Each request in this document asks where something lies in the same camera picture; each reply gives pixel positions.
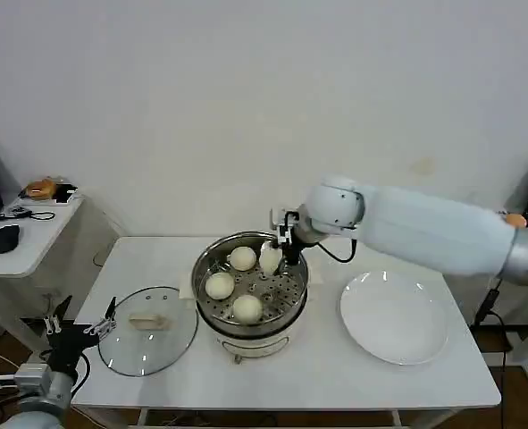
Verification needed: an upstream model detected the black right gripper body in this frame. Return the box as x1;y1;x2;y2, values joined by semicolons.
277;224;304;254

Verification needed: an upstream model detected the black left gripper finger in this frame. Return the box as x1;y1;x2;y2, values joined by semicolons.
83;296;117;337
44;294;73;334

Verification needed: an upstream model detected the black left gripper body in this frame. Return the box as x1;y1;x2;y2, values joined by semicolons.
45;324;100;373

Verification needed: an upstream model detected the white steamed bun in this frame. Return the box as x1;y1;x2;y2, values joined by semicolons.
205;272;236;300
231;294;264;324
230;246;256;272
258;243;283;276

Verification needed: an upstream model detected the round glass lid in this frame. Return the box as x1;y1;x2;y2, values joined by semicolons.
96;285;199;377

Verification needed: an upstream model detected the white side desk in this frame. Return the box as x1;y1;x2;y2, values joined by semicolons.
0;189;129;354

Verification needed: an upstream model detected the steel steamer with white base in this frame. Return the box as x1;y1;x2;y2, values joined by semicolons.
180;231;323;366

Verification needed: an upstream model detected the black computer mouse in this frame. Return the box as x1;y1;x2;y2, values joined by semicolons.
0;224;21;255

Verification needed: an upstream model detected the white round plate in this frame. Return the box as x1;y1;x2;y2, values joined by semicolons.
339;270;449;366

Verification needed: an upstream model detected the white table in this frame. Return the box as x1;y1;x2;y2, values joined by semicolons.
71;235;502;429

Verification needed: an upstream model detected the black and white phone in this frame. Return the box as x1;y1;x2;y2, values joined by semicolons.
53;181;80;206

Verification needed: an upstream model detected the brown bread roll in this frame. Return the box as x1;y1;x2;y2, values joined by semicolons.
24;177;58;200

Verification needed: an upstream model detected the white desk with black legs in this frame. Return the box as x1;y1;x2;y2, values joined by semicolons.
468;209;528;392

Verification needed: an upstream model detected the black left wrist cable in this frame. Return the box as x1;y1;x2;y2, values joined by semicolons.
69;351;91;398

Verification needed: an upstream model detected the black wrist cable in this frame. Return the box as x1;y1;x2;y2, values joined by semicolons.
317;238;358;264
69;351;91;398

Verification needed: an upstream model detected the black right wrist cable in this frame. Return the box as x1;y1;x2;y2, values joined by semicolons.
317;238;358;264

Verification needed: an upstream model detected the black coiled desk cable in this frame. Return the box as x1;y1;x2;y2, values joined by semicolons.
0;206;55;222

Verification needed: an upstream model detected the black hanging power cable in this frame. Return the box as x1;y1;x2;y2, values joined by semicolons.
471;276;515;368

